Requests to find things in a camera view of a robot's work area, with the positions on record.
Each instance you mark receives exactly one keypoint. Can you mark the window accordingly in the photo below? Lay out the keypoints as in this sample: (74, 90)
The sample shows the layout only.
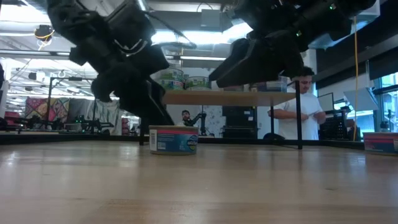
(388, 105)

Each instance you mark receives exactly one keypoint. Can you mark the grey hanging cloth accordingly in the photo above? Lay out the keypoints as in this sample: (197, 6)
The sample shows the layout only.
(105, 115)

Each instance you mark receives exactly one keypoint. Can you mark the black background robot arm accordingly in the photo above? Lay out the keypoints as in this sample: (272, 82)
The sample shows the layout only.
(90, 124)
(202, 121)

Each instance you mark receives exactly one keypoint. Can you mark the white patterned poster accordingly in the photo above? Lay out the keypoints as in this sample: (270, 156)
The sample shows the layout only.
(214, 118)

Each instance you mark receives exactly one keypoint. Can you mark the black metal frame stand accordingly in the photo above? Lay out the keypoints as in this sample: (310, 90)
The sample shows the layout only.
(74, 78)

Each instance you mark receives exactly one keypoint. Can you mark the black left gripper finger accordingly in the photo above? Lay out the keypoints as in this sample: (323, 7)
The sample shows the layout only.
(143, 105)
(158, 90)

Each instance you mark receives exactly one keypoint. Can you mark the pink salmon can blue label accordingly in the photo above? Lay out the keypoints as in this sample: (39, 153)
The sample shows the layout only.
(381, 143)
(275, 87)

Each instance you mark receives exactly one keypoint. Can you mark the black computer monitor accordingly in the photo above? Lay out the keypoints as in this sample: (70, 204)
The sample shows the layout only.
(239, 113)

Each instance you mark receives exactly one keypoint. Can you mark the black dome object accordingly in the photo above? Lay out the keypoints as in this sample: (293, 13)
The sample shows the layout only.
(273, 137)

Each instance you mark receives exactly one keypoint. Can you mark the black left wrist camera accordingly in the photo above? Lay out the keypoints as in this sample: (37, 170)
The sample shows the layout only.
(154, 59)

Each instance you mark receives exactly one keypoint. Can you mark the black ceiling spotlight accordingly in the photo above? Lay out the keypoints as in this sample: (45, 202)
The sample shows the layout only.
(32, 75)

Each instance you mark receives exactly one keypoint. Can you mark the grey ceiling box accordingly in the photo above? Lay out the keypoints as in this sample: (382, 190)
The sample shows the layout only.
(211, 18)

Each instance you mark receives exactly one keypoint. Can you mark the black cabinet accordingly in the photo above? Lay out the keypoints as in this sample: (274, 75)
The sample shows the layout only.
(239, 133)

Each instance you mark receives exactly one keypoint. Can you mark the colourful patterned quilt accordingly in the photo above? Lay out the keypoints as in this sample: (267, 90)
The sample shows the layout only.
(40, 107)

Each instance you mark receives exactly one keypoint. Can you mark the white partition panel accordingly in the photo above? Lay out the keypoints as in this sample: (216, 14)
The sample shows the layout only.
(326, 101)

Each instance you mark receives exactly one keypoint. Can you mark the person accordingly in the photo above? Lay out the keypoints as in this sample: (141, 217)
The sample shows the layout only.
(308, 118)
(186, 117)

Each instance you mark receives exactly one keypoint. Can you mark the wooden shelf black metal frame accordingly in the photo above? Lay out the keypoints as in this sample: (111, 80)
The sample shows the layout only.
(224, 98)

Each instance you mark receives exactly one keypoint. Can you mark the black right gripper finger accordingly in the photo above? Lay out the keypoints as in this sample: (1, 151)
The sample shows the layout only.
(236, 59)
(258, 71)

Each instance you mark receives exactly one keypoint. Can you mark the white tilted board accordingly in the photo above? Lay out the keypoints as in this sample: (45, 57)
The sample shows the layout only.
(360, 99)

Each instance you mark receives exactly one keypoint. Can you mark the long ceiling strip light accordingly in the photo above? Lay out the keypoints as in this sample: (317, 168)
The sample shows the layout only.
(202, 58)

